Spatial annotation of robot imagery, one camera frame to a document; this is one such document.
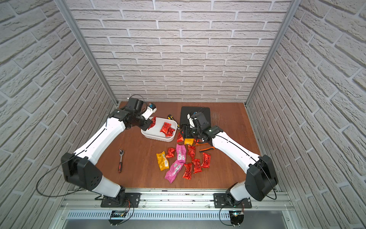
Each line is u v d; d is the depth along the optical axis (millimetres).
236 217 698
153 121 835
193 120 638
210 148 920
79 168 410
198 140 929
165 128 997
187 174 812
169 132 974
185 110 1137
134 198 743
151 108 729
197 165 843
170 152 870
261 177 415
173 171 809
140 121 682
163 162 846
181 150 896
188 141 921
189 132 712
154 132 999
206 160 871
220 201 728
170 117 1093
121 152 897
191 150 893
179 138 950
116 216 715
